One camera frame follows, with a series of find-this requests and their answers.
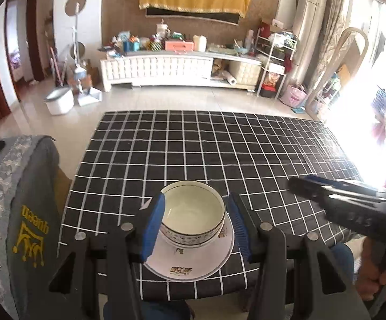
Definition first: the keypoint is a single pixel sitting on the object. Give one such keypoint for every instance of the person's right leg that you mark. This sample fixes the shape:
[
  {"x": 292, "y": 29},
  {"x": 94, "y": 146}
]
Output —
[{"x": 343, "y": 256}]

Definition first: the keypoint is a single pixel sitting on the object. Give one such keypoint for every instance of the small dark patterned bowl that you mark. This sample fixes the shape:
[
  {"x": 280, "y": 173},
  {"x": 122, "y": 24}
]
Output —
[{"x": 193, "y": 206}]

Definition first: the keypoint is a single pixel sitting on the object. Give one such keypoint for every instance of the red box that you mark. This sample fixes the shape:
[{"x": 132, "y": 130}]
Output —
[{"x": 268, "y": 92}]

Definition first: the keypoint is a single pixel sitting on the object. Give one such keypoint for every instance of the black television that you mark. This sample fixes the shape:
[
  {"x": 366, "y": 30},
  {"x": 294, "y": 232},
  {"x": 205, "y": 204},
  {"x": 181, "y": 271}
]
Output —
[{"x": 193, "y": 15}]

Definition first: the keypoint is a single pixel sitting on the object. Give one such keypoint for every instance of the white plastic container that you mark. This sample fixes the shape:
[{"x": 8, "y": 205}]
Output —
[{"x": 200, "y": 43}]

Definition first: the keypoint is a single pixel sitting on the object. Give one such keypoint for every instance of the lidded drinking cup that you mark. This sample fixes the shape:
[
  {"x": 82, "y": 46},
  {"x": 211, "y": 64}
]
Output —
[{"x": 163, "y": 30}]

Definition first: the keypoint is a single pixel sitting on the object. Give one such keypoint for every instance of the person's right hand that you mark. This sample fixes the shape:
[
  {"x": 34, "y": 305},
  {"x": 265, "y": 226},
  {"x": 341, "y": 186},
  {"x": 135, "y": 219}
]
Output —
[{"x": 369, "y": 273}]

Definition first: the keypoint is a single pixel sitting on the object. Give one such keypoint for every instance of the red hanging garment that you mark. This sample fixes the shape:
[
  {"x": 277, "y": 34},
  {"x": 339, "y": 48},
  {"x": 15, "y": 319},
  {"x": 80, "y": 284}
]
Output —
[{"x": 379, "y": 133}]

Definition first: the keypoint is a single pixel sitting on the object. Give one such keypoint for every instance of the pink bag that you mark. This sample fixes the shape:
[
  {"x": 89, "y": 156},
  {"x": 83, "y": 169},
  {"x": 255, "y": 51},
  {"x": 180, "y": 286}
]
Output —
[{"x": 294, "y": 96}]

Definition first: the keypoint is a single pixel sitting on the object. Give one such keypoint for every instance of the cardboard box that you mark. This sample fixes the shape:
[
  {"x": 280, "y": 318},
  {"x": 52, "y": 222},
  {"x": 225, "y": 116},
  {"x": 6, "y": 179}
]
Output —
[{"x": 93, "y": 77}]

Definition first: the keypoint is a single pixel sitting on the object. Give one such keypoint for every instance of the grey lace-trimmed seat cover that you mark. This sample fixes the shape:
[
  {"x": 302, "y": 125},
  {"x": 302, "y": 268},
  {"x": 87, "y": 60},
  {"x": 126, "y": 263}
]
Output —
[{"x": 19, "y": 190}]

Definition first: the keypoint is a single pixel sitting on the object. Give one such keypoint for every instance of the arched standing mirror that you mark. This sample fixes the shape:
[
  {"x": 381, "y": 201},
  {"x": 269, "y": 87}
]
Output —
[{"x": 343, "y": 83}]

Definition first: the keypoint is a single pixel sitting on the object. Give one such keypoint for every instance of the bear print plate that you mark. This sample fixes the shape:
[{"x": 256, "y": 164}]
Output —
[{"x": 186, "y": 263}]

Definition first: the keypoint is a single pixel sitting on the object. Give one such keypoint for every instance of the brown round wall panel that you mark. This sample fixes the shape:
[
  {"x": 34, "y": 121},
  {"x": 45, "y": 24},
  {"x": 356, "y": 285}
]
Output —
[{"x": 71, "y": 5}]

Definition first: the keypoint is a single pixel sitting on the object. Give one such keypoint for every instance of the black white checkered tablecloth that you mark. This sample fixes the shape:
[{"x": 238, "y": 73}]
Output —
[{"x": 213, "y": 146}]

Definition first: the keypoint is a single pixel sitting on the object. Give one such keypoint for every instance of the pink storage box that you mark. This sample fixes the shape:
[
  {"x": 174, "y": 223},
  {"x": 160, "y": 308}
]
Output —
[{"x": 179, "y": 45}]

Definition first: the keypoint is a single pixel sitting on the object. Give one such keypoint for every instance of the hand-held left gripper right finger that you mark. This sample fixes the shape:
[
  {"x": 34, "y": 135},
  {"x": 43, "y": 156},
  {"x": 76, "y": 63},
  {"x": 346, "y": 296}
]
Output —
[{"x": 241, "y": 230}]

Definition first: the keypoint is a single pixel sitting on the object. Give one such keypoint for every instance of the patterned beige curtain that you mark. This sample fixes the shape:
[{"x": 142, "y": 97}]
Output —
[{"x": 338, "y": 23}]

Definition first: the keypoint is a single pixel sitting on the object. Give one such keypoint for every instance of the standing air conditioner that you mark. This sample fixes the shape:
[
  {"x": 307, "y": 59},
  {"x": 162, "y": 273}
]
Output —
[{"x": 308, "y": 33}]

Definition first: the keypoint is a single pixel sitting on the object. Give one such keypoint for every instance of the white mop bucket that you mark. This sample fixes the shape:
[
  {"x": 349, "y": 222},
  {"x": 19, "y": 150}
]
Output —
[{"x": 59, "y": 101}]

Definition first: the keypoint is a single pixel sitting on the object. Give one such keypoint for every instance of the white paper roll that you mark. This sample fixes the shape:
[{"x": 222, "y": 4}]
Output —
[{"x": 230, "y": 78}]

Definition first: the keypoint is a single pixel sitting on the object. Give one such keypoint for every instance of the white tufted TV cabinet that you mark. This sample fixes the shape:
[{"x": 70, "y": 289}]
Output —
[{"x": 153, "y": 68}]

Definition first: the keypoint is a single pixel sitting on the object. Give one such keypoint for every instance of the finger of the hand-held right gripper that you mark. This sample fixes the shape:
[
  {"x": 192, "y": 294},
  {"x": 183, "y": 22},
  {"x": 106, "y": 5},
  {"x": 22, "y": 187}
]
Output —
[
  {"x": 346, "y": 186},
  {"x": 309, "y": 188}
]

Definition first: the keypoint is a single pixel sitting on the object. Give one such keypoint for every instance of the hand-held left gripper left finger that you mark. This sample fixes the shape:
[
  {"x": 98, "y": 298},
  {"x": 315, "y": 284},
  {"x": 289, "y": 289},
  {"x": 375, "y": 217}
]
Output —
[{"x": 153, "y": 230}]

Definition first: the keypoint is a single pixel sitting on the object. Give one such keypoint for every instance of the white storage rack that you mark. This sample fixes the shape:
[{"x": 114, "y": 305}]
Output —
[{"x": 274, "y": 63}]

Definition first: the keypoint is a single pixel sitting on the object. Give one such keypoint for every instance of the blue plastic basket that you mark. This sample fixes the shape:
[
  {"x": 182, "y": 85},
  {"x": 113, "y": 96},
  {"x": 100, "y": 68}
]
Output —
[{"x": 382, "y": 101}]

